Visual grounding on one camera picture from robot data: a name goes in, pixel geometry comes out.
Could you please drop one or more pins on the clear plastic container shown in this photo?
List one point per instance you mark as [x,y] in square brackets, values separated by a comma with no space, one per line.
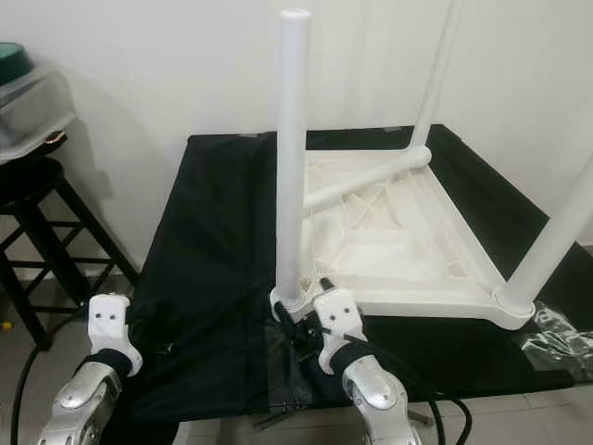
[37,116]

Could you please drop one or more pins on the green pot lid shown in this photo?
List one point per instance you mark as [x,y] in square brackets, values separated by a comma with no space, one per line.
[14,63]

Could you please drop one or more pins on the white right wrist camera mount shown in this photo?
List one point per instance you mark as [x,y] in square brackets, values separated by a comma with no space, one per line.
[341,315]

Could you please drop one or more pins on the white plastic table top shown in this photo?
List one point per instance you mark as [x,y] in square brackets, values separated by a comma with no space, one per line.
[408,246]

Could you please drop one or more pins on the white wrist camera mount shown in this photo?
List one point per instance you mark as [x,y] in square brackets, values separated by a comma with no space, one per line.
[111,320]
[341,315]

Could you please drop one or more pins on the black tablecloth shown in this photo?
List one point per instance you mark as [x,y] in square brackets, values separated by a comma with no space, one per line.
[204,241]

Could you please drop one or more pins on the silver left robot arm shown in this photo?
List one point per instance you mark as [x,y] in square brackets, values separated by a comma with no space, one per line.
[79,403]

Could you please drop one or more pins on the clear tape patch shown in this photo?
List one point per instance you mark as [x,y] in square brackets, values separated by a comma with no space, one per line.
[556,338]

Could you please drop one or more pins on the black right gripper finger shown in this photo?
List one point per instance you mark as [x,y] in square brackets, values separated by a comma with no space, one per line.
[328,286]
[287,322]

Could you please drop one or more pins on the black stool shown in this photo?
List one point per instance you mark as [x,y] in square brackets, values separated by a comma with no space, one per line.
[37,185]

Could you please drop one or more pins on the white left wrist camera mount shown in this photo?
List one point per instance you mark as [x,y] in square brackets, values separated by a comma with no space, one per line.
[111,320]

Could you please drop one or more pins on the grey metal table leg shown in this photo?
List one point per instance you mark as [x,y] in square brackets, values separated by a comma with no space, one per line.
[422,417]
[275,419]

